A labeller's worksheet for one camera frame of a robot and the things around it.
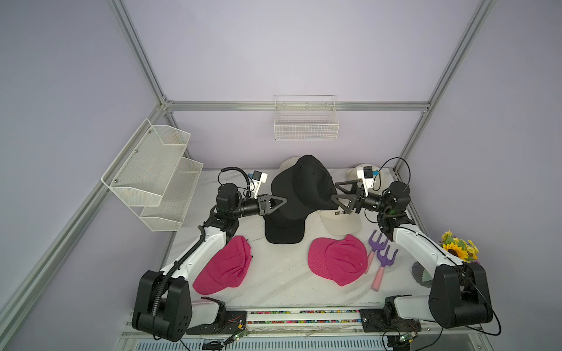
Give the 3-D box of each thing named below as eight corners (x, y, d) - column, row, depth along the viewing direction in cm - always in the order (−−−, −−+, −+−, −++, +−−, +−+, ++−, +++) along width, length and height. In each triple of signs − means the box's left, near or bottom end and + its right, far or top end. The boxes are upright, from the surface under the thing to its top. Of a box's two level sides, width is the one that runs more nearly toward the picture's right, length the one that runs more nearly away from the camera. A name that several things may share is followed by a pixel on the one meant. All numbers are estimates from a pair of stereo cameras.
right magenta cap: (310, 285, 84) (311, 281, 80) (307, 239, 96) (308, 234, 92) (370, 285, 83) (373, 281, 80) (359, 239, 96) (362, 234, 92)
